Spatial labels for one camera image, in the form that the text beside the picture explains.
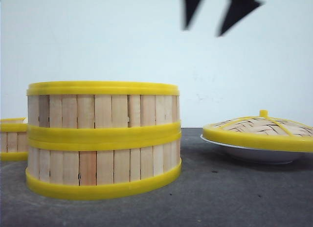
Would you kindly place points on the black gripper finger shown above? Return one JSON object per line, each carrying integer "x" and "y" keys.
{"x": 189, "y": 10}
{"x": 237, "y": 10}

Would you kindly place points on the yellow woven bamboo steamer lid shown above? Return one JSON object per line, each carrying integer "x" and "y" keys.
{"x": 261, "y": 132}

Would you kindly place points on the bamboo steamer drawer one bun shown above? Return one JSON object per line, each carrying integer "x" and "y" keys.
{"x": 101, "y": 115}

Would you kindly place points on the bamboo steamer drawer three buns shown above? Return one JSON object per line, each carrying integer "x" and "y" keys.
{"x": 13, "y": 139}

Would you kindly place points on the white shallow plate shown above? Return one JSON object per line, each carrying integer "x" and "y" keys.
{"x": 253, "y": 155}

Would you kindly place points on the bamboo steamer drawer two buns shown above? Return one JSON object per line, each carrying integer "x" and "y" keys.
{"x": 94, "y": 164}

